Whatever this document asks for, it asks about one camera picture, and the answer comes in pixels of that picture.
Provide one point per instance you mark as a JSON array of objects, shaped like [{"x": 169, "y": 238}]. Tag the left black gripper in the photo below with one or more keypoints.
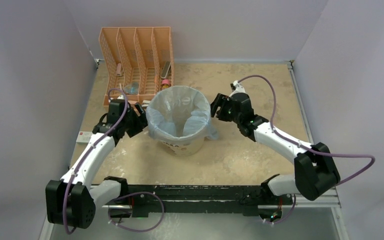
[{"x": 141, "y": 121}]

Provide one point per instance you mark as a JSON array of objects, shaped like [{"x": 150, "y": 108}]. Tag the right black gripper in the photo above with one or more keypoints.
[{"x": 220, "y": 101}]

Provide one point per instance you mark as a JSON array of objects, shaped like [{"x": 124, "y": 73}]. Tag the blue plastic trash bag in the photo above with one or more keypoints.
[{"x": 179, "y": 115}]

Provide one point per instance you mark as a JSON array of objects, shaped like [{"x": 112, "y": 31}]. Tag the beige capybara trash bin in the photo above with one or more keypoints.
[{"x": 182, "y": 145}]

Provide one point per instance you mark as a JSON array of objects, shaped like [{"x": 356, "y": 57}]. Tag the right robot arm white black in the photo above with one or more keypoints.
[{"x": 315, "y": 171}]

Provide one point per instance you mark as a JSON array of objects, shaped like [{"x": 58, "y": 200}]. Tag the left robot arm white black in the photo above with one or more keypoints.
[{"x": 70, "y": 201}]

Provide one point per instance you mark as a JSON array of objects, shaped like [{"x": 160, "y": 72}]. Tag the white stapler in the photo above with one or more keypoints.
[{"x": 145, "y": 102}]

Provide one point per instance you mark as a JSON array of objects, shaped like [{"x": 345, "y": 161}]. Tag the pink eraser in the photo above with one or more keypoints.
[{"x": 132, "y": 102}]

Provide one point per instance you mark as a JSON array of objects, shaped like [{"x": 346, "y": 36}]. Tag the pink cartoon bottle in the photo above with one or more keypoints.
[{"x": 165, "y": 83}]

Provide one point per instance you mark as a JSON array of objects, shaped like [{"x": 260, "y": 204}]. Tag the pink plastic file organizer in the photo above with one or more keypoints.
[{"x": 142, "y": 52}]

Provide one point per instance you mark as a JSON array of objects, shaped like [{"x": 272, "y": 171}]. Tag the grey pen case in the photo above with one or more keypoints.
[{"x": 165, "y": 70}]

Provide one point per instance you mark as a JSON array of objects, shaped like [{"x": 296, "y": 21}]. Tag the white red small box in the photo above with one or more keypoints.
[{"x": 84, "y": 137}]

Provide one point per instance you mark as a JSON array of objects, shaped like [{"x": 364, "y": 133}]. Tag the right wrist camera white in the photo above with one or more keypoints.
[{"x": 236, "y": 88}]

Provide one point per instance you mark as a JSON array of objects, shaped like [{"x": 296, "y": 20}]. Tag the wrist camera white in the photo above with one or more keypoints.
[
  {"x": 236, "y": 88},
  {"x": 122, "y": 98}
]

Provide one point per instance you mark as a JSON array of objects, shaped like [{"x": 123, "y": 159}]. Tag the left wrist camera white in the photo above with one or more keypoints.
[{"x": 122, "y": 98}]

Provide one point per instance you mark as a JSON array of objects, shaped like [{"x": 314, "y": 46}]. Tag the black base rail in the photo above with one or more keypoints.
[{"x": 247, "y": 200}]

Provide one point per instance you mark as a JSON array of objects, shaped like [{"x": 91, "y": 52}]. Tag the aluminium frame rail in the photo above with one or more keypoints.
[{"x": 321, "y": 219}]

